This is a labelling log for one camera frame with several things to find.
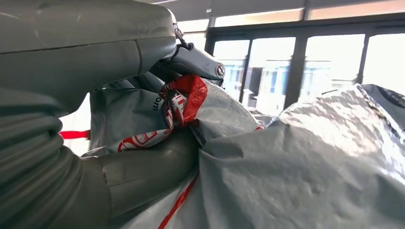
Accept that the dark window frame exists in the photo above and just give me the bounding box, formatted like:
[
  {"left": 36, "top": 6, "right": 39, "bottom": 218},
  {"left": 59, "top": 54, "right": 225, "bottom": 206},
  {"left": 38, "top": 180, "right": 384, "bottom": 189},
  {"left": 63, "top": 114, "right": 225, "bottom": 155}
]
[{"left": 204, "top": 12, "right": 405, "bottom": 110}]

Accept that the white parcel bag black logo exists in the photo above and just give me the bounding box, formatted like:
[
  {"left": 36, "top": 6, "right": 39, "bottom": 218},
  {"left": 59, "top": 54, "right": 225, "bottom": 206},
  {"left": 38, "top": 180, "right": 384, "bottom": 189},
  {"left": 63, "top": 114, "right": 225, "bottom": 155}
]
[{"left": 80, "top": 74, "right": 405, "bottom": 229}]

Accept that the red barrier belt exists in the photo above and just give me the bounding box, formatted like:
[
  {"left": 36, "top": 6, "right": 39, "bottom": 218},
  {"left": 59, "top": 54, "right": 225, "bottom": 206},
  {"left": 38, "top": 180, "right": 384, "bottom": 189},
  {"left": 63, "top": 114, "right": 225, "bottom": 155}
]
[{"left": 59, "top": 130, "right": 91, "bottom": 140}]

